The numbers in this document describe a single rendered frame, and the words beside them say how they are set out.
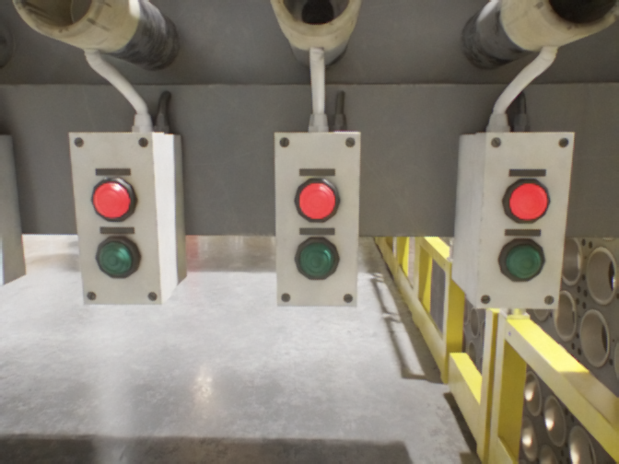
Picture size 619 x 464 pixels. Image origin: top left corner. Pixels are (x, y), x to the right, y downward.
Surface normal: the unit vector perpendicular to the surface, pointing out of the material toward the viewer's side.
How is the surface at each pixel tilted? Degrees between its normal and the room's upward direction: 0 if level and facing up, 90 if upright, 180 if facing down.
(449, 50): 90
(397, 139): 90
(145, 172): 90
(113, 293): 90
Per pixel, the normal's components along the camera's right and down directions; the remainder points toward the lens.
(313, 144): -0.03, 0.18
